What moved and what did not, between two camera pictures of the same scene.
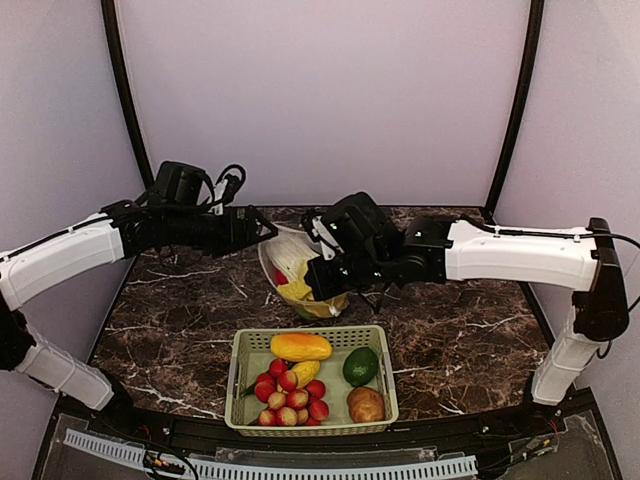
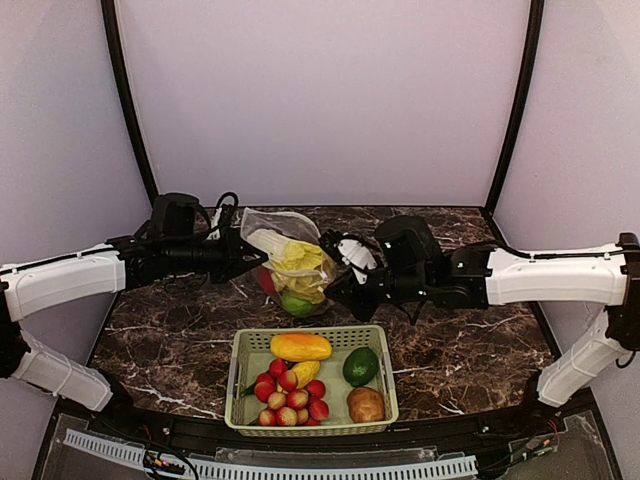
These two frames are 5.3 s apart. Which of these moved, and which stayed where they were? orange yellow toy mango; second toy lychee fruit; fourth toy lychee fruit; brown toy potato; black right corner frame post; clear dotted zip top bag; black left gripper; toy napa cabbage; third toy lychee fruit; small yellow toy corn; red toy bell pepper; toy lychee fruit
Moved: clear dotted zip top bag; red toy bell pepper; black left gripper; toy napa cabbage
Stayed: third toy lychee fruit; orange yellow toy mango; second toy lychee fruit; small yellow toy corn; fourth toy lychee fruit; brown toy potato; toy lychee fruit; black right corner frame post
